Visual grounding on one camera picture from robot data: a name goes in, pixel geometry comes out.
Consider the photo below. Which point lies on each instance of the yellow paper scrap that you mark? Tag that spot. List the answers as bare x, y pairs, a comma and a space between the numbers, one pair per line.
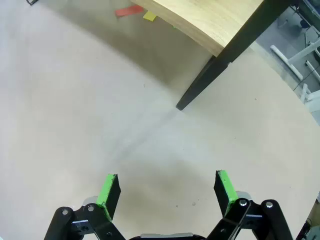
150, 16

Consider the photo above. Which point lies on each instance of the two-tier wooden shelf black frame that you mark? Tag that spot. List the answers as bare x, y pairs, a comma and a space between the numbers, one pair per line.
200, 20

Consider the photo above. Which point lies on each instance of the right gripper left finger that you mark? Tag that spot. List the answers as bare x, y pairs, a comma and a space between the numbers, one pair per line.
110, 195

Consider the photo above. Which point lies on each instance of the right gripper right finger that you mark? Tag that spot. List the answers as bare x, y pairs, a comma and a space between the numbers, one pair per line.
225, 190

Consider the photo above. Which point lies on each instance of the white side table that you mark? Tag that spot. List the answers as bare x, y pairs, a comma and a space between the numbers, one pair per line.
285, 57

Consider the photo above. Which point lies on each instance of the red paper scrap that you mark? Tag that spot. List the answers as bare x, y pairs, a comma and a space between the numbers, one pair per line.
128, 11

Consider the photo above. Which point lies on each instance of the green paper scrap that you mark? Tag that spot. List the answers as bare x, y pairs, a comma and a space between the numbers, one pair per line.
174, 26

